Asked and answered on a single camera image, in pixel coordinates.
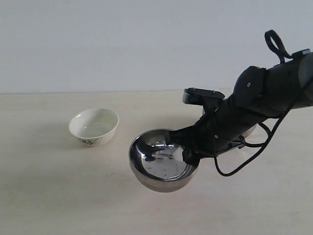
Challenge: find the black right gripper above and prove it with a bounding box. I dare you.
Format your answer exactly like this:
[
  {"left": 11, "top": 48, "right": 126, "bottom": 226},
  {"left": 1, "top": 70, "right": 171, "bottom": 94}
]
[{"left": 165, "top": 94, "right": 268, "bottom": 165}]

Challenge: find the smooth stainless steel bowl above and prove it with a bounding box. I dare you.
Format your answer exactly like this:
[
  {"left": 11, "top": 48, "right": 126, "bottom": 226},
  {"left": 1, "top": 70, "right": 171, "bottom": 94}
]
[{"left": 128, "top": 129, "right": 200, "bottom": 193}]

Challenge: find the white ceramic patterned bowl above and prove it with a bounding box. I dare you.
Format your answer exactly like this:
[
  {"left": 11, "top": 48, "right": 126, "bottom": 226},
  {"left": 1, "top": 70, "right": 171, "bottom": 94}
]
[{"left": 68, "top": 108, "right": 120, "bottom": 146}]

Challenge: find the ribbed stainless steel bowl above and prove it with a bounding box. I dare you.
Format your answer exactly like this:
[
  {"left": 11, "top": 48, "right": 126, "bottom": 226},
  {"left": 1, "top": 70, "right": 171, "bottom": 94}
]
[{"left": 240, "top": 124, "right": 257, "bottom": 138}]

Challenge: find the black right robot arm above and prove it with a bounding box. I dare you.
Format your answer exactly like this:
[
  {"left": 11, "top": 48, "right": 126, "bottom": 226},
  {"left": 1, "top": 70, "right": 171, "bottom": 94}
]
[{"left": 165, "top": 52, "right": 313, "bottom": 163}]

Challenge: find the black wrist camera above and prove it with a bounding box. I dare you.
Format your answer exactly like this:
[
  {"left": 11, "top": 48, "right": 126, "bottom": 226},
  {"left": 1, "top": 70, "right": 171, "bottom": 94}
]
[{"left": 182, "top": 87, "right": 225, "bottom": 107}]

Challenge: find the black cable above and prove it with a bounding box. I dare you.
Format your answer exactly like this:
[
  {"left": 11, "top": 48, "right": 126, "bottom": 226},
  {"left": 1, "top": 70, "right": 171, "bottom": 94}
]
[{"left": 214, "top": 29, "right": 313, "bottom": 177}]

